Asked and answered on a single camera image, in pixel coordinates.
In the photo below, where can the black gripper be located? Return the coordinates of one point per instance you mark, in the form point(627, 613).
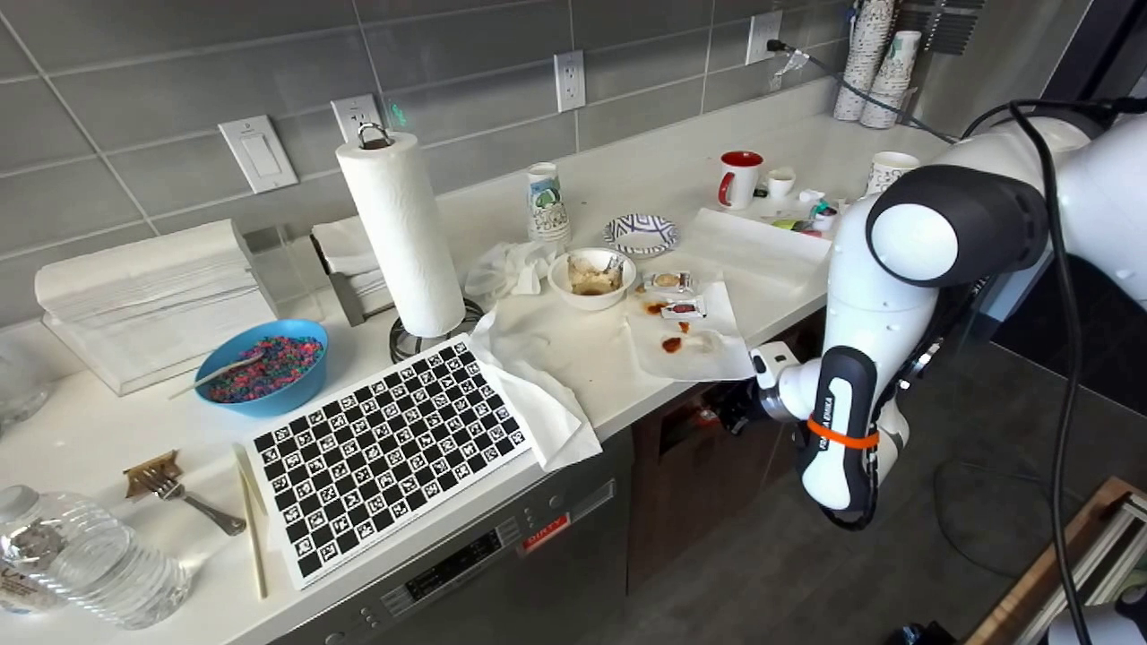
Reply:
point(746, 408)

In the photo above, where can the white bowl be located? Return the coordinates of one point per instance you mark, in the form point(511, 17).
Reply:
point(594, 298)

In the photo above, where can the paper cup stack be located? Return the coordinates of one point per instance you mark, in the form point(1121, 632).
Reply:
point(867, 47)
point(897, 73)

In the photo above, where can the metal fork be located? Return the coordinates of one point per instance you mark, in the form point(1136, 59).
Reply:
point(204, 512)

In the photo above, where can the wooden table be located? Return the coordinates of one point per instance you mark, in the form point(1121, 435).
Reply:
point(1051, 560)

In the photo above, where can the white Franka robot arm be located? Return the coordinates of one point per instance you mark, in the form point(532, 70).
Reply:
point(919, 237)

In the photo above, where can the white cup green lid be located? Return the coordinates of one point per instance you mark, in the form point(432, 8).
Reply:
point(823, 216)

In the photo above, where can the patterned small dish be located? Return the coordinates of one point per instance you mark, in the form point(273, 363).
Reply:
point(642, 235)

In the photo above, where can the stainless steel dishwasher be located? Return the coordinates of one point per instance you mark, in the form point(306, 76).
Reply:
point(477, 576)

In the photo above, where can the stained white paper sheet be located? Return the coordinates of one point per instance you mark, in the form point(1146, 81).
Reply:
point(719, 360)

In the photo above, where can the brown food scrap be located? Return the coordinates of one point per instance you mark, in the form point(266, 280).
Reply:
point(149, 476)

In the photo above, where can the black white checkerboard board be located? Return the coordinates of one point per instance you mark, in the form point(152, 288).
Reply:
point(382, 452)

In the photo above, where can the white paper towel roll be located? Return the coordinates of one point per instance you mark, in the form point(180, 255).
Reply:
point(400, 235)

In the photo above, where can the blue bowl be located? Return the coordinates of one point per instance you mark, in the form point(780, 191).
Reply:
point(300, 386)

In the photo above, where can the red white mug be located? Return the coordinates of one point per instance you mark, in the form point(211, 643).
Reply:
point(744, 186)

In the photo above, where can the multicoloured candy pieces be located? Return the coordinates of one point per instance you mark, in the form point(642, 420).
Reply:
point(271, 363)

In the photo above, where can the wooden chopstick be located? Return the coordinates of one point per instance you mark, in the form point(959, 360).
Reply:
point(257, 539)

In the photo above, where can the white plastic spoon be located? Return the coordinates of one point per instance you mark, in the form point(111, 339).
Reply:
point(228, 367)

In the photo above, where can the white rounded object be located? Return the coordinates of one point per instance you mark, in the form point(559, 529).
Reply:
point(1112, 628)

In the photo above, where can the wooden trash door flap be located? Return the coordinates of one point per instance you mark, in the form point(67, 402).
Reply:
point(682, 426)

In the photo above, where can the grey robot stand column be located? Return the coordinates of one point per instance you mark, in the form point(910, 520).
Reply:
point(1009, 298)

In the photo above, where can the wooden trash cabinet door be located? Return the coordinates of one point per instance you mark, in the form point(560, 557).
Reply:
point(694, 515)

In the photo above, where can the small bottle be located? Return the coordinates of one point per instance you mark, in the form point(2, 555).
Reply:
point(545, 191)

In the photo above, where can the metal paper towel holder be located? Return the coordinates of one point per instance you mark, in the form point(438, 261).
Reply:
point(415, 345)

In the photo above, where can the white light switch plate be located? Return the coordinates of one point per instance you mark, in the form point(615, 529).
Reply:
point(257, 154)

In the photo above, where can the brown food leftovers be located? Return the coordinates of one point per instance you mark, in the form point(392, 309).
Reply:
point(597, 279)

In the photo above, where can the metal napkin dispenser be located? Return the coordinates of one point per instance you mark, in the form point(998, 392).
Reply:
point(359, 293)

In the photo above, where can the folded white napkin stack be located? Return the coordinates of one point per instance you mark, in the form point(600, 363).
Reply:
point(146, 298)

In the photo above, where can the small red sauce sachet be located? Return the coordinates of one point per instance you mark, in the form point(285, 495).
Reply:
point(682, 309)
point(657, 305)
point(673, 345)

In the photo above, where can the white cloth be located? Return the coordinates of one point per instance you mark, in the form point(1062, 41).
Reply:
point(549, 408)

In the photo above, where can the white wall outlet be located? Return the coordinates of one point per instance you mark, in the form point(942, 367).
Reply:
point(568, 81)
point(758, 29)
point(354, 112)

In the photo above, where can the white yellow sauce sachet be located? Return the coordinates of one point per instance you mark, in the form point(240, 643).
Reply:
point(668, 279)

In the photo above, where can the small white cup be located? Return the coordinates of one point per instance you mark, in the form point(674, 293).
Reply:
point(782, 188)

